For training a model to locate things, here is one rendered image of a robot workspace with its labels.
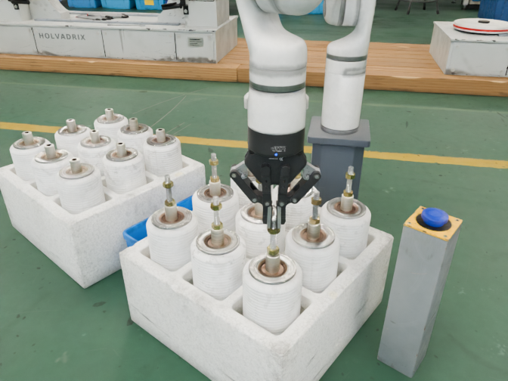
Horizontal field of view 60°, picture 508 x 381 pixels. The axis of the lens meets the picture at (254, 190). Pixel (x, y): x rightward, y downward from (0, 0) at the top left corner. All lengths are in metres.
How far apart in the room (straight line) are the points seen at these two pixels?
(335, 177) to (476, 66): 1.66
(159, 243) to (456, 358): 0.61
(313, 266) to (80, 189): 0.54
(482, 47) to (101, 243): 2.13
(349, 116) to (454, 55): 1.60
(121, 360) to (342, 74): 0.75
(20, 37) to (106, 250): 2.27
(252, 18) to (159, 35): 2.21
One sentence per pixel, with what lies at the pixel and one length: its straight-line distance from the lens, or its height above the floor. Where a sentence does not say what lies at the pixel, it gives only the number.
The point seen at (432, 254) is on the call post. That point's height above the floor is 0.28.
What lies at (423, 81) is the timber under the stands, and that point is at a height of 0.06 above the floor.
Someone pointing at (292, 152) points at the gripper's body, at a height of 0.47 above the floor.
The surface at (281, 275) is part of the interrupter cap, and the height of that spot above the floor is 0.25.
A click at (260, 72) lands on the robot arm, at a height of 0.57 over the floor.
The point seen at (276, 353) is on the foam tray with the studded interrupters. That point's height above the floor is 0.18.
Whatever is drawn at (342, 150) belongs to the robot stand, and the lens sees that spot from 1.08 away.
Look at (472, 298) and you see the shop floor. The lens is 1.14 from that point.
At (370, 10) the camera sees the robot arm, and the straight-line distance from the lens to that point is 1.02.
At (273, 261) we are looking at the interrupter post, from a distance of 0.69.
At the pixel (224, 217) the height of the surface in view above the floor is 0.22.
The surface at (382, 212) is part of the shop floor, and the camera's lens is 1.37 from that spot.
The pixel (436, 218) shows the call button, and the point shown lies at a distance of 0.74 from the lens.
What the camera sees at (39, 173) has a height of 0.23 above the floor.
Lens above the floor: 0.70
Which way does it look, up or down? 30 degrees down
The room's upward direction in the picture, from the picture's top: straight up
